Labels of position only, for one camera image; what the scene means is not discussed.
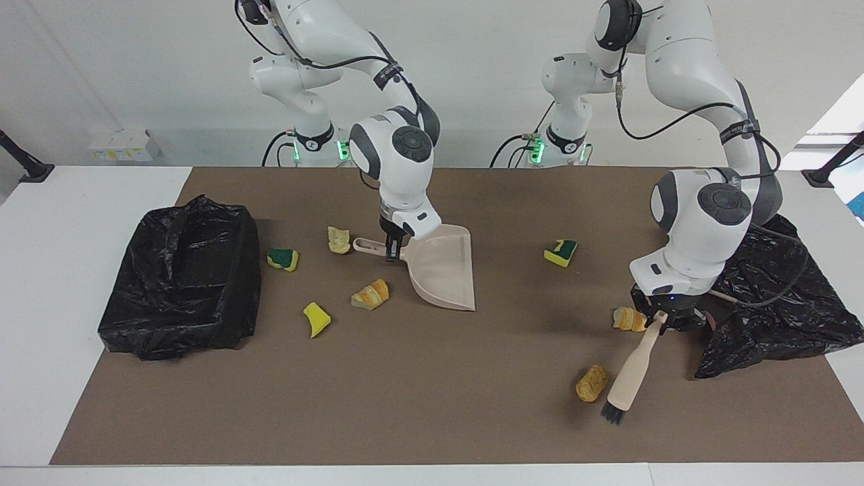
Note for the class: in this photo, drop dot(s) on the pale bread piece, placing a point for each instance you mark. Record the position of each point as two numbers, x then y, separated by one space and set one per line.
339 240

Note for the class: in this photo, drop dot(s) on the blue board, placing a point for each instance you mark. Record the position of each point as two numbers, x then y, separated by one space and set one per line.
858 208

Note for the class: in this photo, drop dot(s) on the pink bin under bag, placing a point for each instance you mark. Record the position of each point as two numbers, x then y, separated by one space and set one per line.
710 322

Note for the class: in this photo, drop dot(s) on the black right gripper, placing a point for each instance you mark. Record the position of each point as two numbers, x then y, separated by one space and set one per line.
393 228

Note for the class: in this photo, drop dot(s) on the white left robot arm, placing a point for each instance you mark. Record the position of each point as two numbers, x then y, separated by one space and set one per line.
702 223

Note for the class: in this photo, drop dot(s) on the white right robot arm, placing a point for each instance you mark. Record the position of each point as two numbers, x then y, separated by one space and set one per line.
398 169

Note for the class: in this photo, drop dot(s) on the open black bag lined bin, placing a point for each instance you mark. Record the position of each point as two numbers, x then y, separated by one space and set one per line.
182 283

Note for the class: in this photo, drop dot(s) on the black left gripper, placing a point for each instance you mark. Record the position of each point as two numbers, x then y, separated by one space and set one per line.
668 302

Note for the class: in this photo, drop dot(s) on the crumpled black bag over bin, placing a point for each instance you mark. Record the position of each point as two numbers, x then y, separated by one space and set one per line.
796 317

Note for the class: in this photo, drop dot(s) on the brown table mat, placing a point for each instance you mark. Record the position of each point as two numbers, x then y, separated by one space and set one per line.
405 391

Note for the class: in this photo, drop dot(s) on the green and yellow sponge piece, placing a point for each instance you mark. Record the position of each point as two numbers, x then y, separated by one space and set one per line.
560 253
282 258

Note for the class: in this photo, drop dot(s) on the plain yellow sponge piece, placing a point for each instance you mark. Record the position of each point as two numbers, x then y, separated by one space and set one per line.
316 319

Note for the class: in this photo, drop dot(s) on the orange striped croissant piece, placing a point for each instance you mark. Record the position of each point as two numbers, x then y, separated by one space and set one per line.
371 295
628 319

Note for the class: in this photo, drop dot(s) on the brown bread chunk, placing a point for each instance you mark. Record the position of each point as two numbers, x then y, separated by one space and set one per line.
592 383

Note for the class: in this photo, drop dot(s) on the white labelled wall box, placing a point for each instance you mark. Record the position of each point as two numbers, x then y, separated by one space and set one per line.
125 145

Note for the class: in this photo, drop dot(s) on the black camera stand pole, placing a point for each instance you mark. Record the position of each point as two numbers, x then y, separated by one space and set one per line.
27 165
830 169

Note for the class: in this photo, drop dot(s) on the beige plastic dustpan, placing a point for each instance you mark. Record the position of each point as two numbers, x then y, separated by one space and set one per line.
445 270

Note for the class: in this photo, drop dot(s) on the beige hand brush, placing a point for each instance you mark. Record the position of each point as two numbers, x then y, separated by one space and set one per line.
634 371

